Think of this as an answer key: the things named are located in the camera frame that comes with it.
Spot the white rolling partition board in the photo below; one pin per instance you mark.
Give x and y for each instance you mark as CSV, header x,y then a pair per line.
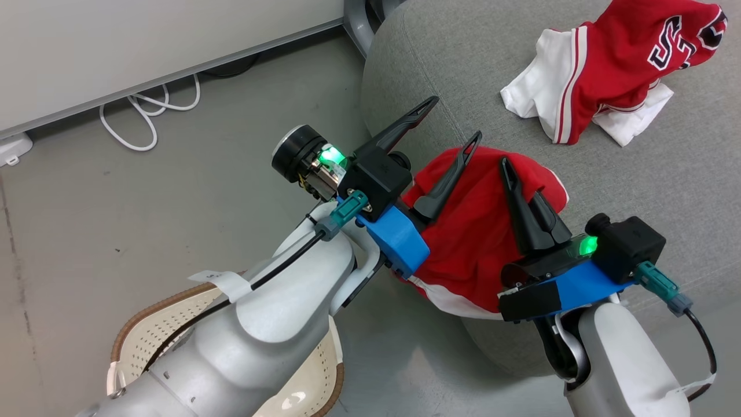
x,y
145,40

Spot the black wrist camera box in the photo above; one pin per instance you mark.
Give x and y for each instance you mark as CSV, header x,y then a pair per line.
x,y
376,176
628,246

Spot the red garment with white trim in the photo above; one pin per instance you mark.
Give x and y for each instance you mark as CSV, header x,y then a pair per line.
x,y
474,249

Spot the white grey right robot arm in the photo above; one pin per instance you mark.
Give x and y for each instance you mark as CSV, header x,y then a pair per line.
x,y
619,365

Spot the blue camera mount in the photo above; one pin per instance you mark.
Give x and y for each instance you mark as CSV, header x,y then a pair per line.
x,y
584,285
396,240

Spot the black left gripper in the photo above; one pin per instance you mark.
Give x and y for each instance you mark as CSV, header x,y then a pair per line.
x,y
301,153

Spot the red white jersey black lettering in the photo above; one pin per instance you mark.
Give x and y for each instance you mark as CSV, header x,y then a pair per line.
x,y
625,63

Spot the blue right camera mount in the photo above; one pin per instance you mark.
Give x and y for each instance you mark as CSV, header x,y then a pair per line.
x,y
584,285

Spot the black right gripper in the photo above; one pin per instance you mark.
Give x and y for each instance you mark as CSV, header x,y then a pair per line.
x,y
550,260

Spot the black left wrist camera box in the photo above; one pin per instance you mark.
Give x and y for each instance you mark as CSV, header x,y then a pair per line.
x,y
376,176

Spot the cream perforated laundry basket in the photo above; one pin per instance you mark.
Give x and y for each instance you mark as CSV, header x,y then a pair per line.
x,y
156,330

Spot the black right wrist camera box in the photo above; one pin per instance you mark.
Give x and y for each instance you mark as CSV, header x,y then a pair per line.
x,y
628,246

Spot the grey fabric sofa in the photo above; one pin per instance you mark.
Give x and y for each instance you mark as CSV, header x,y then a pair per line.
x,y
637,191

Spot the blue left camera mount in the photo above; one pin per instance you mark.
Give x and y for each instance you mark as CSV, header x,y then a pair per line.
x,y
396,240

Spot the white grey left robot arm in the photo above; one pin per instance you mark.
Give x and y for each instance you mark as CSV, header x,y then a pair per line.
x,y
278,324

